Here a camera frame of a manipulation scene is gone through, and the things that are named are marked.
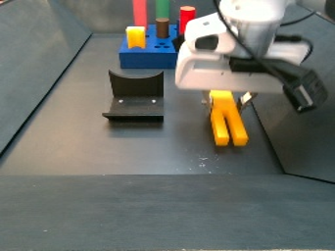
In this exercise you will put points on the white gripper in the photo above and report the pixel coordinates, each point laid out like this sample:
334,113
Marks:
205,64

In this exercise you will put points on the yellow double-square forked block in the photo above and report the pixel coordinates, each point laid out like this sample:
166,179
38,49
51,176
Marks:
226,121

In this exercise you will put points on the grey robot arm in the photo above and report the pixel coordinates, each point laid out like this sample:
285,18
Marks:
289,74

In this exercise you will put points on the blue peg board base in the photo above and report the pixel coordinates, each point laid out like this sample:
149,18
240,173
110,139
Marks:
157,56

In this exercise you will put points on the salmon red square peg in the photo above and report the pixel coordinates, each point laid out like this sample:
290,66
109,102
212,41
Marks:
141,18

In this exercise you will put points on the brown cylinder peg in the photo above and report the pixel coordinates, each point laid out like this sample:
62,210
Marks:
162,27

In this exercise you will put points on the red hexagonal peg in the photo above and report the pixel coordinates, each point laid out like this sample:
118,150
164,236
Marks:
188,13

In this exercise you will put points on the yellow notched block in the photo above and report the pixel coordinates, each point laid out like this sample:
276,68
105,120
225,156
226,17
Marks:
137,37

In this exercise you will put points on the green cylinder peg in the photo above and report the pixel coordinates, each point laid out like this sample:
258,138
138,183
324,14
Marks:
162,8

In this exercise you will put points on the black curved holder bracket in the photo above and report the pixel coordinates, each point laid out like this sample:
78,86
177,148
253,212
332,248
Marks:
138,98

